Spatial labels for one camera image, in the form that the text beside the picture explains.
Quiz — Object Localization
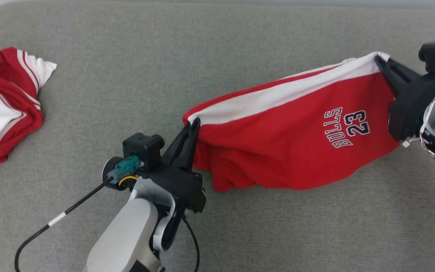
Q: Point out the left camera black cable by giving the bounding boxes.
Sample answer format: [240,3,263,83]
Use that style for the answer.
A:
[15,181,115,272]

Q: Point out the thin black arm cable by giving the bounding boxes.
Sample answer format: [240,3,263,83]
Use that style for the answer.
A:
[182,215,201,272]

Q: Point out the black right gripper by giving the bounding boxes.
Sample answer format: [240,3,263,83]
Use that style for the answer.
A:
[374,57,435,141]

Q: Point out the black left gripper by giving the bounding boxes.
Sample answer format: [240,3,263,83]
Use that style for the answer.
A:
[138,117,207,213]

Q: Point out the red Bulls 23 shorts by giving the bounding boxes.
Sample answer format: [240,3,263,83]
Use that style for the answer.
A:
[182,51,401,192]

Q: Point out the left camera teal connector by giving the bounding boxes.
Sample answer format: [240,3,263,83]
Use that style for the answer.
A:
[115,156,144,185]

